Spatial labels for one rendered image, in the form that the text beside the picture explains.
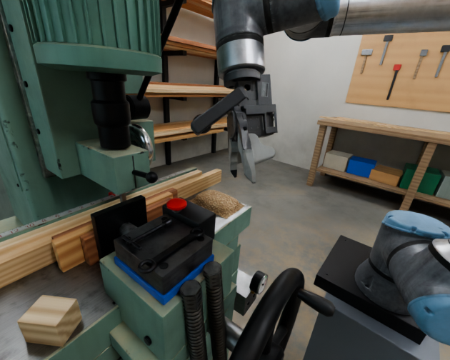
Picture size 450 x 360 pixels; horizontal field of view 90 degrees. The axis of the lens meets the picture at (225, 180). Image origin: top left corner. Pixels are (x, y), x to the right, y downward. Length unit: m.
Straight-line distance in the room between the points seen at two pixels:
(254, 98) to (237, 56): 0.08
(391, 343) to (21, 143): 1.04
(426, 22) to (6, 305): 0.84
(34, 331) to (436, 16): 0.79
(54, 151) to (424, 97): 3.39
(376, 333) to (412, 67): 2.99
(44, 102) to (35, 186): 0.20
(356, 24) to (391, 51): 2.91
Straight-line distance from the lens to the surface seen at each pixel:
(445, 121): 3.50
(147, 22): 0.40
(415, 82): 3.47
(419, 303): 0.68
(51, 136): 0.52
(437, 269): 0.67
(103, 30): 0.37
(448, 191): 3.18
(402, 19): 0.64
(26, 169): 0.62
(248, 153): 0.38
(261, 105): 0.44
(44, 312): 0.37
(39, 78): 0.50
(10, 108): 0.59
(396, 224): 0.80
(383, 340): 0.92
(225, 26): 0.47
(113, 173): 0.42
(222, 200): 0.56
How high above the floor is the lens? 1.19
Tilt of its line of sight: 23 degrees down
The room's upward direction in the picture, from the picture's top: 4 degrees clockwise
